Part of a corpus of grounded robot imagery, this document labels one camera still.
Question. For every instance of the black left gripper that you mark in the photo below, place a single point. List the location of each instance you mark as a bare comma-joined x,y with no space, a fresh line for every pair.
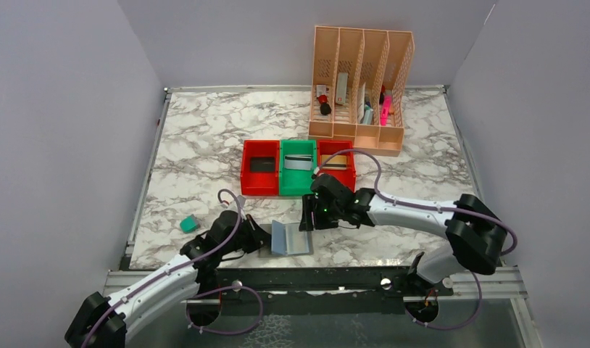
259,236

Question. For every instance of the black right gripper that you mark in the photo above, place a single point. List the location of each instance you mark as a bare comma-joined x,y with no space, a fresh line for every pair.
308,214

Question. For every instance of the grey card holder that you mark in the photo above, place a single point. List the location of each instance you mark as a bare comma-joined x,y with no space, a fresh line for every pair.
286,240

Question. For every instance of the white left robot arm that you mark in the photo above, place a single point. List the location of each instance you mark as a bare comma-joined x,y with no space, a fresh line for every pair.
111,321

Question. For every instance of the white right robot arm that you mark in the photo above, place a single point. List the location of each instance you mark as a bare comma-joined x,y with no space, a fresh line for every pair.
474,234

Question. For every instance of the gold striped card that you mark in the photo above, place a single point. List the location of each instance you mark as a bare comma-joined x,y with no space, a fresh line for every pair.
339,162

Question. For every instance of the silver striped card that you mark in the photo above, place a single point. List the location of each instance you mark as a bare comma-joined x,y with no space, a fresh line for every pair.
298,162

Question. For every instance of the black card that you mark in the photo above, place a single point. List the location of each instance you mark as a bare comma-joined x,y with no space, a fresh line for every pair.
262,165

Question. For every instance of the red plastic bin right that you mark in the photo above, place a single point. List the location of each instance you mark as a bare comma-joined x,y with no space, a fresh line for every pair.
346,177

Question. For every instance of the red plastic bin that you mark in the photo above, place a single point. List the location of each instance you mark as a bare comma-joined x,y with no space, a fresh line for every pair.
259,184
346,177

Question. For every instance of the green plastic bin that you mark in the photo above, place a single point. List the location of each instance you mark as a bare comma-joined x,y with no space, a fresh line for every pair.
296,182

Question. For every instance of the red plastic bin left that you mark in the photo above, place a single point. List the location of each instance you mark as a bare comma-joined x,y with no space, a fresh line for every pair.
259,184

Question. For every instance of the teal eraser block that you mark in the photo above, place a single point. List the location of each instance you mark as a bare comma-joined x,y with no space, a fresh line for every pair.
189,224

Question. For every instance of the red black marker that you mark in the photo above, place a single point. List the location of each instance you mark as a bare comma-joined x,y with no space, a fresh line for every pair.
324,107

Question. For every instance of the teal pen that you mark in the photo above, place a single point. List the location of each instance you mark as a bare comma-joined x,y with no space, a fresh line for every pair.
367,116

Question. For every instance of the white red box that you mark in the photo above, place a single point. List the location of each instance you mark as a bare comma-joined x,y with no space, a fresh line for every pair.
341,88

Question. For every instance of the pink highlighter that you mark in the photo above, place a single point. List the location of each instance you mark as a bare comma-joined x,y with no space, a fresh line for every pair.
385,110

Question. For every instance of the peach desk organizer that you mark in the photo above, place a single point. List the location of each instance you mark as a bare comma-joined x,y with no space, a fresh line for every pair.
378,62

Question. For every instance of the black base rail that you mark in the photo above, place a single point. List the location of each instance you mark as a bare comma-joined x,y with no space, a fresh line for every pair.
310,291

